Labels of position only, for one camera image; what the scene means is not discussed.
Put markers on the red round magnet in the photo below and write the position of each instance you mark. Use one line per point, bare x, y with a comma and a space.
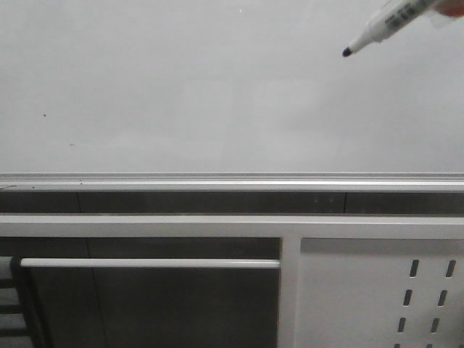
445, 12

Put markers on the white perforated metal panel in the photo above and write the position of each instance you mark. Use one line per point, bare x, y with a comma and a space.
380, 293

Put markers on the white metal stand frame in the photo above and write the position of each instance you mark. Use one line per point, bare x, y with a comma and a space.
290, 229

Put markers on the black slatted rack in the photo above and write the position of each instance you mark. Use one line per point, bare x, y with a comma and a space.
14, 329

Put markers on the aluminium whiteboard tray rail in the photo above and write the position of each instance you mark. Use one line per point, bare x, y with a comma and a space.
279, 182

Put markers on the white horizontal round bar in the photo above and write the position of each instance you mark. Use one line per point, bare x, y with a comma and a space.
148, 263

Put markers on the white whiteboard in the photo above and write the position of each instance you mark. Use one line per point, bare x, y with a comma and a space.
225, 87

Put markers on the white whiteboard marker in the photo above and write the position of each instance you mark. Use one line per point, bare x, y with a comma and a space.
388, 20

